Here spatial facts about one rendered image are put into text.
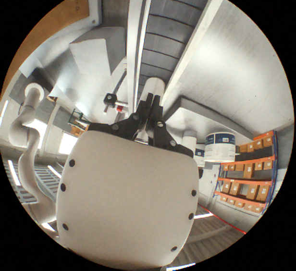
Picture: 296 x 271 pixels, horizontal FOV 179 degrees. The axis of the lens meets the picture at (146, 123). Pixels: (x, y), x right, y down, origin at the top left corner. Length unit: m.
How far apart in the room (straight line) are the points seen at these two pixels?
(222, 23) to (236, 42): 0.05
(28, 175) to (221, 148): 0.90
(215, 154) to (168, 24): 0.52
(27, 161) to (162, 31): 0.64
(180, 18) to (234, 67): 0.19
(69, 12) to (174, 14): 0.18
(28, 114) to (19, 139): 0.16
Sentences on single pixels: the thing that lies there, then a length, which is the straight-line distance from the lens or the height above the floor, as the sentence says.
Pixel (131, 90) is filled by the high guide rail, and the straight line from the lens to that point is 0.18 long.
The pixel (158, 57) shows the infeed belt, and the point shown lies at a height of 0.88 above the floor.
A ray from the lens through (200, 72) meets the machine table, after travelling 0.29.
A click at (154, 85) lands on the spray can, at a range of 0.22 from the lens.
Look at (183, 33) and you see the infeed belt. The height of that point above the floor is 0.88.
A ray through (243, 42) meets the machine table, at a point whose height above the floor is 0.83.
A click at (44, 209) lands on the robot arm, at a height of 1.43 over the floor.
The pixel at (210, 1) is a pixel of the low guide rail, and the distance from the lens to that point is 0.16.
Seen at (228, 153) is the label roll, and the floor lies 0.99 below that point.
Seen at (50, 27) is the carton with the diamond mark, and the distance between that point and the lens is 0.21.
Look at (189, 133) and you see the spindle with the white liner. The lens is 0.53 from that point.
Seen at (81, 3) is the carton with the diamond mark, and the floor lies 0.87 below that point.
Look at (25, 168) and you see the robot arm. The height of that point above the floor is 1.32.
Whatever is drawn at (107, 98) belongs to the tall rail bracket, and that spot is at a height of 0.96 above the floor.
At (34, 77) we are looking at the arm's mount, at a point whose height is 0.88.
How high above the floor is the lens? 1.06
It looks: 19 degrees down
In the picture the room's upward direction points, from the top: 165 degrees counter-clockwise
